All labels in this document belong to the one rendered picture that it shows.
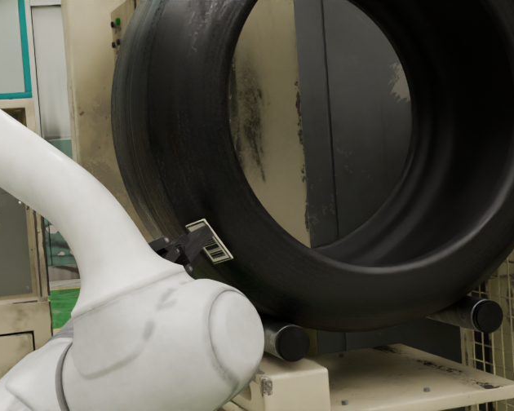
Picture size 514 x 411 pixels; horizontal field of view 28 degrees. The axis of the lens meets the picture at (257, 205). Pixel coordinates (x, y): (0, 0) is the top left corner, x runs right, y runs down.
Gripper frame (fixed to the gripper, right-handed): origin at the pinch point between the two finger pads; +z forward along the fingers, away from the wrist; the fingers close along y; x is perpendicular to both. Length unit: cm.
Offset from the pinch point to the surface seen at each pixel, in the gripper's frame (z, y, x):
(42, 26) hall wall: 752, -71, -563
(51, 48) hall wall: 747, -49, -566
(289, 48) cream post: 55, -8, -3
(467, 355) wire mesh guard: 55, 54, -4
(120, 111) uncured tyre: 17.1, -16.4, -9.8
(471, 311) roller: 22.4, 30.4, 16.0
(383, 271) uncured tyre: 14.7, 17.5, 12.1
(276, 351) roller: 3.9, 17.8, -0.9
